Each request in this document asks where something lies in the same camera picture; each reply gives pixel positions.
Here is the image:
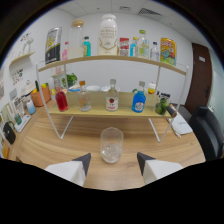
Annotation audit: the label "large white milk bottle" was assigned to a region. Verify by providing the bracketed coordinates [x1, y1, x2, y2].
[97, 13, 119, 56]

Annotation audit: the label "large black silver can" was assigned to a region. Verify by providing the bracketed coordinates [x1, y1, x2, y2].
[44, 27, 63, 65]

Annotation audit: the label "large glass jar cork lid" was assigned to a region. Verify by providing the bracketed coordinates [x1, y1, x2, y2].
[68, 19, 85, 60]

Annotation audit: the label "dark wooden muddler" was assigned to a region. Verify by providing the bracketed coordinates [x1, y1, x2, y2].
[166, 104, 178, 118]

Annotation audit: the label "white cup orange lid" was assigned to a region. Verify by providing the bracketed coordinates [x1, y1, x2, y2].
[147, 82, 157, 95]

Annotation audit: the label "wooden wall shelf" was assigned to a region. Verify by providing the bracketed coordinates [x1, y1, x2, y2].
[9, 49, 36, 68]

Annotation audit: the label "bowl with white powder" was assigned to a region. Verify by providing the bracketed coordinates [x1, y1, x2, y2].
[100, 85, 121, 93]

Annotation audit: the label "white tray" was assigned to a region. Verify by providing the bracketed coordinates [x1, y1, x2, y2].
[13, 114, 33, 133]

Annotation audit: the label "black chair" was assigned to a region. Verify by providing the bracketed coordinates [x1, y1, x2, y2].
[188, 105, 224, 161]

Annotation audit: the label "orange storage basket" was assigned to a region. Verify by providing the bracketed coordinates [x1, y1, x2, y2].
[30, 85, 52, 108]

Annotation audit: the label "red liquid bottle white cap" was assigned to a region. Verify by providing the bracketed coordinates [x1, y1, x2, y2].
[54, 87, 70, 113]

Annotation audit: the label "black kettle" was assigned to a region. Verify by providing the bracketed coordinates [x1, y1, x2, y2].
[1, 120, 17, 145]

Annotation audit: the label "two-tier wooden shelf rack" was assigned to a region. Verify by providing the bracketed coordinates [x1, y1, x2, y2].
[35, 54, 190, 144]

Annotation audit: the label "white cloth bag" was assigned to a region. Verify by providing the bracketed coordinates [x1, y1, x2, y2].
[168, 113, 194, 138]

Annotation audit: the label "red white can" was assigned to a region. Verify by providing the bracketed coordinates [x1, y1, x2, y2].
[118, 37, 130, 57]

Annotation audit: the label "green potted plant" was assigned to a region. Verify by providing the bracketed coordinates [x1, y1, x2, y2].
[61, 72, 78, 89]

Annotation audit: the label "clear bottle orange cap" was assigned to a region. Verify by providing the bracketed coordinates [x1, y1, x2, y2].
[77, 80, 93, 112]

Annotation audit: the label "printed white tub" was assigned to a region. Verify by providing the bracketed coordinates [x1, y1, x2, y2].
[68, 84, 82, 93]

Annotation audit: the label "clear bottle red label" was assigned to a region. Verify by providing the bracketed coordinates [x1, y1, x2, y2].
[105, 78, 120, 112]

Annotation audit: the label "light blue square bottle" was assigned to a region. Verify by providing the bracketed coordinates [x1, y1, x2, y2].
[129, 36, 138, 58]

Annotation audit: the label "pink bottle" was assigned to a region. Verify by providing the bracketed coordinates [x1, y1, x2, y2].
[61, 41, 70, 62]

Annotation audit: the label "ceiling air vent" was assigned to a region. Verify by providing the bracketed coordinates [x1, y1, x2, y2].
[138, 7, 163, 17]

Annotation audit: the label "glass jar with limes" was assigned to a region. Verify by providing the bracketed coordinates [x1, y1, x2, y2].
[153, 93, 172, 116]

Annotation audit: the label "small teal bottle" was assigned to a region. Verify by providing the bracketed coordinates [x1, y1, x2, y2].
[82, 35, 92, 57]

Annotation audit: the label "blue liquid bottle grey cap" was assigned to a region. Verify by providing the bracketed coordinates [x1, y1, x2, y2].
[131, 80, 147, 114]

